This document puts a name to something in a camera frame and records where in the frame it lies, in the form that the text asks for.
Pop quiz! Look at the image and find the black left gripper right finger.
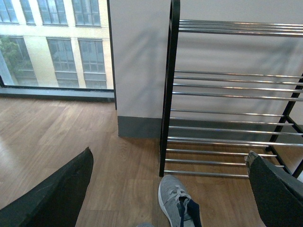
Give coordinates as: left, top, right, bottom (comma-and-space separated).
247, 151, 303, 227

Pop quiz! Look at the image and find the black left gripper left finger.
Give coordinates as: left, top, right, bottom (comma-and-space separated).
0, 148, 94, 227

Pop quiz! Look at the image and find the grey knit sneaker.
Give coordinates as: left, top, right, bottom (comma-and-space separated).
158, 175, 202, 227

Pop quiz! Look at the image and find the black metal shoe rack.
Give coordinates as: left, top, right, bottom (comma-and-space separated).
159, 0, 303, 178

